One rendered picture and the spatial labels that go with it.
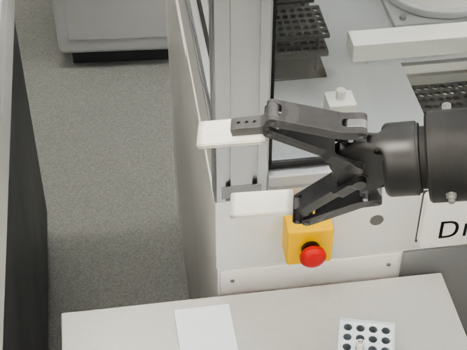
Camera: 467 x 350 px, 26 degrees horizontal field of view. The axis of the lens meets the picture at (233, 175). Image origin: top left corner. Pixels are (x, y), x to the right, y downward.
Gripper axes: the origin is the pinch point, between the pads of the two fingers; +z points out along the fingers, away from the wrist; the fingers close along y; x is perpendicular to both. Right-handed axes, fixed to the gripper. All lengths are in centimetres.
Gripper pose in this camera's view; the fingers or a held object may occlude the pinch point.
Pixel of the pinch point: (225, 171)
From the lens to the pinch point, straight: 105.5
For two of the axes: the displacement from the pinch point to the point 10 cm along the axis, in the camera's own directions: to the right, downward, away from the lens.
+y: -2.3, -5.4, -8.1
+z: -9.7, 0.7, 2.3
